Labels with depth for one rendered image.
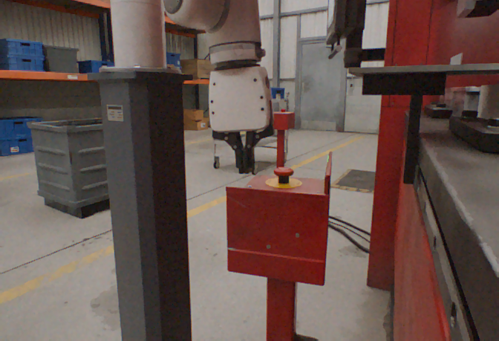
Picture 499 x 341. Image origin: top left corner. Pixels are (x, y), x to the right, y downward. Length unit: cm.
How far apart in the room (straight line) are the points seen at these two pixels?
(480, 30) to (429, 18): 19
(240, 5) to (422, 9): 118
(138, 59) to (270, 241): 50
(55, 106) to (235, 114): 670
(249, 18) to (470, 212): 38
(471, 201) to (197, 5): 37
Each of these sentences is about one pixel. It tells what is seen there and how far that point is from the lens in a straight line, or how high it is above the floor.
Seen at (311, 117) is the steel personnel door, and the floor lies 31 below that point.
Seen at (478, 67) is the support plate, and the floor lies 99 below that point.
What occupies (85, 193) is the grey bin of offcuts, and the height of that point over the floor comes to 19.
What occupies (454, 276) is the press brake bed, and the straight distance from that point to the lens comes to 31.
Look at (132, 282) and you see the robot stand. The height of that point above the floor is 48.
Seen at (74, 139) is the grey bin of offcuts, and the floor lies 62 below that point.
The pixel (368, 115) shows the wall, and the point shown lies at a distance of 790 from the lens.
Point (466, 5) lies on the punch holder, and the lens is 111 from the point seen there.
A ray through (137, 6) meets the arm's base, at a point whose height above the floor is 114.
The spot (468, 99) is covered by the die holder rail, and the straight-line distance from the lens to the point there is 105.
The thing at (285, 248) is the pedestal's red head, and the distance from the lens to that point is 53.
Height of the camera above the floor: 96
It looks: 11 degrees down
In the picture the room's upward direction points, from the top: straight up
